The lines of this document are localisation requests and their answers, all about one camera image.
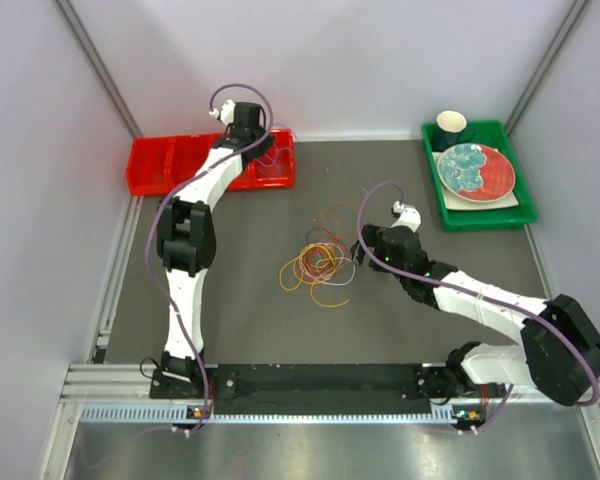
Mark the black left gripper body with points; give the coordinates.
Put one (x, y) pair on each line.
(258, 134)

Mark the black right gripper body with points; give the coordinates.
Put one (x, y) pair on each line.
(374, 239)

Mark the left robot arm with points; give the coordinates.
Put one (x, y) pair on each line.
(186, 240)

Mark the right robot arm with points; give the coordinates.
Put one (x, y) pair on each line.
(555, 345)

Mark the white square plate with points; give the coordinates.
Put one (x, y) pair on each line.
(510, 202)

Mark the red compartment bin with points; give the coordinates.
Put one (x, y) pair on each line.
(157, 164)

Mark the blue and red plate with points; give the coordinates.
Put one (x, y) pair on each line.
(475, 173)

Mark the dark green mug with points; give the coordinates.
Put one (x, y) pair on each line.
(451, 128)

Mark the green plastic tray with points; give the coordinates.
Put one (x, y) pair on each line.
(479, 185)

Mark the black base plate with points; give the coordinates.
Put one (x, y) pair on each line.
(320, 385)

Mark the aluminium frame rail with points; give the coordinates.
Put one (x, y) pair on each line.
(524, 435)

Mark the grey cable duct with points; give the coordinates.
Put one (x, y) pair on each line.
(183, 414)

